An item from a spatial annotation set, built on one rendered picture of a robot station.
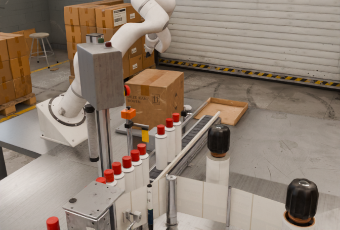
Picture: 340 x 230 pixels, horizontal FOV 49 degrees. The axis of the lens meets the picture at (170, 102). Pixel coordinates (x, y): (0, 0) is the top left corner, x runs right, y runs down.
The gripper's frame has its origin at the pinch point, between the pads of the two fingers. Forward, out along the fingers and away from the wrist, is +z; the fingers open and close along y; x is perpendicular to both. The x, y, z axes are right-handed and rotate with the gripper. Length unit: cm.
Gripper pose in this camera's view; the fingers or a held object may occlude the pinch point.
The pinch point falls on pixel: (151, 49)
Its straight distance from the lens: 254.9
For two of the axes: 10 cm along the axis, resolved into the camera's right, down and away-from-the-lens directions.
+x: 9.1, 4.2, 0.1
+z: -0.7, 1.3, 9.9
